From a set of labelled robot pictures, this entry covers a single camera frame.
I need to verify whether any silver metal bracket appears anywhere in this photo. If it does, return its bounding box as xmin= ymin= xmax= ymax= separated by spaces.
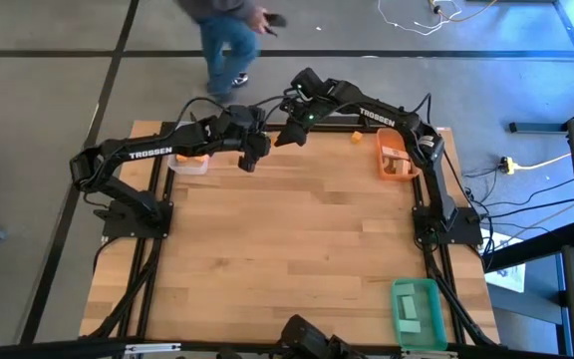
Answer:
xmin=125 ymin=342 xmax=182 ymax=356
xmin=400 ymin=348 xmax=460 ymax=359

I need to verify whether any black cable bundle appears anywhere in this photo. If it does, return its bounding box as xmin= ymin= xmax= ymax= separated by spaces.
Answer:
xmin=87 ymin=237 xmax=164 ymax=341
xmin=425 ymin=243 xmax=498 ymax=348

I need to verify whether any orange plastic bin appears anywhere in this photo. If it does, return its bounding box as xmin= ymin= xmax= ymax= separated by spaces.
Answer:
xmin=375 ymin=127 xmax=422 ymax=182

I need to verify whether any person's hand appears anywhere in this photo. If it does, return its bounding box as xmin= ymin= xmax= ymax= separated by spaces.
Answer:
xmin=246 ymin=6 xmax=271 ymax=34

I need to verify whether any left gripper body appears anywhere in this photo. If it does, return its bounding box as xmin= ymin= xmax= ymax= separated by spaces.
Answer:
xmin=210 ymin=104 xmax=273 ymax=160

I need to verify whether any black angular device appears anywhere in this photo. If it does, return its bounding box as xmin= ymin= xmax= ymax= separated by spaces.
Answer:
xmin=279 ymin=313 xmax=368 ymax=359

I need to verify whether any white floor cable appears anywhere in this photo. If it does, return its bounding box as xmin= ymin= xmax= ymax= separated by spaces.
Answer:
xmin=377 ymin=0 xmax=463 ymax=37

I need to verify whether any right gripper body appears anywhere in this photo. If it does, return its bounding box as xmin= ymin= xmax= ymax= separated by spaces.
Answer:
xmin=280 ymin=101 xmax=326 ymax=133

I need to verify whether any long teal green block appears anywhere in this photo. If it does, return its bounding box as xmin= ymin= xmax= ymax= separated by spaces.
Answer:
xmin=400 ymin=294 xmax=419 ymax=321

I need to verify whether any black aluminium table frame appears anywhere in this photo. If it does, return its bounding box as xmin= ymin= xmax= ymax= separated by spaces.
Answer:
xmin=80 ymin=121 xmax=500 ymax=359

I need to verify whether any black diagonal beam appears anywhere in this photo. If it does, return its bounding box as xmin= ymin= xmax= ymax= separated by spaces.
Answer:
xmin=480 ymin=221 xmax=574 ymax=273

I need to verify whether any green plastic bin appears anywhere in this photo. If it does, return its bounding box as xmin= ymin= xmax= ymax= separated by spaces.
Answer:
xmin=390 ymin=277 xmax=449 ymax=351

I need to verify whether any person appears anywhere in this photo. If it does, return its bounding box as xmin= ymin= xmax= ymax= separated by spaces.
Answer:
xmin=174 ymin=0 xmax=271 ymax=105

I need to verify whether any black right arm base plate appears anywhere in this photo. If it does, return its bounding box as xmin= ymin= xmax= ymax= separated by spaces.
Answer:
xmin=413 ymin=204 xmax=484 ymax=246

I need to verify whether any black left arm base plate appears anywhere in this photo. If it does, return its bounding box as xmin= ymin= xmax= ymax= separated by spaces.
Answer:
xmin=101 ymin=201 xmax=174 ymax=239

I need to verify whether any yellow floor cable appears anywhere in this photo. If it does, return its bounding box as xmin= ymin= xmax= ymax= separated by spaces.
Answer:
xmin=430 ymin=0 xmax=498 ymax=24

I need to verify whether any black phone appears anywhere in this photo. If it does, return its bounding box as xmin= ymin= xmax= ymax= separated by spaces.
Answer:
xmin=263 ymin=13 xmax=288 ymax=38

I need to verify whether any clear plastic bin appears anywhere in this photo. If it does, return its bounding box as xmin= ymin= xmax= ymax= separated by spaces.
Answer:
xmin=166 ymin=121 xmax=212 ymax=177

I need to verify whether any white printed paper sheet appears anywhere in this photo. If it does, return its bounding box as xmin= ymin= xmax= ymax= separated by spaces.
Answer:
xmin=484 ymin=233 xmax=527 ymax=294

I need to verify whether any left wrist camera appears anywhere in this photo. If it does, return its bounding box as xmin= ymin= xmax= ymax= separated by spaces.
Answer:
xmin=237 ymin=150 xmax=261 ymax=174

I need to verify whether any pale power cable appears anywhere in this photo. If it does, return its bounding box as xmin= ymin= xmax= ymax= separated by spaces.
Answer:
xmin=513 ymin=152 xmax=573 ymax=172

